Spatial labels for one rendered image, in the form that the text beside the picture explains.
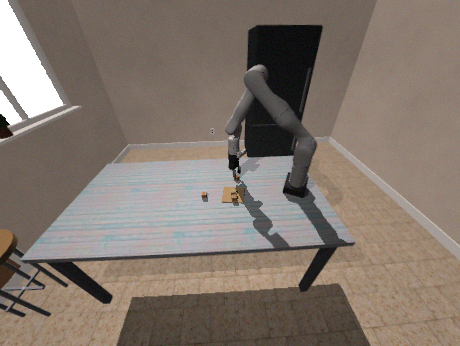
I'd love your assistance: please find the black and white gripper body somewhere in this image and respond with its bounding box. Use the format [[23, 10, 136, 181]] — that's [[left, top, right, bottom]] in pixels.
[[228, 146, 246, 170]]

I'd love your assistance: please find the tan flat mat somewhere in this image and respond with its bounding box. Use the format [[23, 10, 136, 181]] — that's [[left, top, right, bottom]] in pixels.
[[222, 187, 244, 203]]

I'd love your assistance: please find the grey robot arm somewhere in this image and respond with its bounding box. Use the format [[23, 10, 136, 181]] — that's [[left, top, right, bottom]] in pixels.
[[225, 65, 317, 188]]

